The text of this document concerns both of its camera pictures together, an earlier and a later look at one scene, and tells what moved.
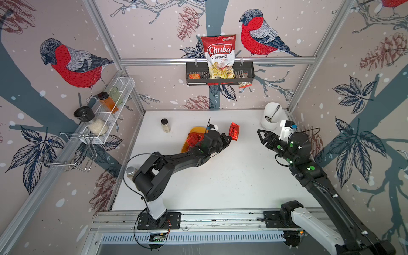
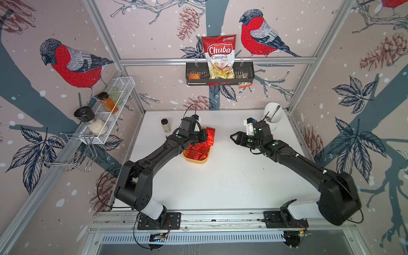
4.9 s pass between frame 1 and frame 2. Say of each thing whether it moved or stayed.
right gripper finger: moved
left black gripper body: moved
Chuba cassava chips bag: stayed
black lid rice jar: stayed
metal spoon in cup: stayed
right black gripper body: moved
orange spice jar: stayed
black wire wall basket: stayed
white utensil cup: stayed
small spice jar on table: stayed
